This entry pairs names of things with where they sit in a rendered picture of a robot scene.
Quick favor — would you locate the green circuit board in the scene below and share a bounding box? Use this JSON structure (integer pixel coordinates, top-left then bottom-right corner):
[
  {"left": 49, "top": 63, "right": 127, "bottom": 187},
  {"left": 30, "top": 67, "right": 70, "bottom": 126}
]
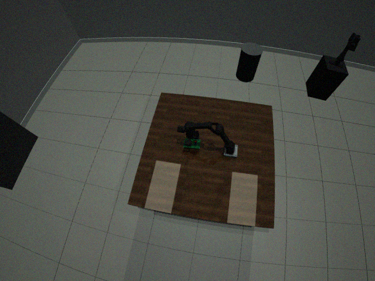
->
[{"left": 183, "top": 138, "right": 201, "bottom": 149}]

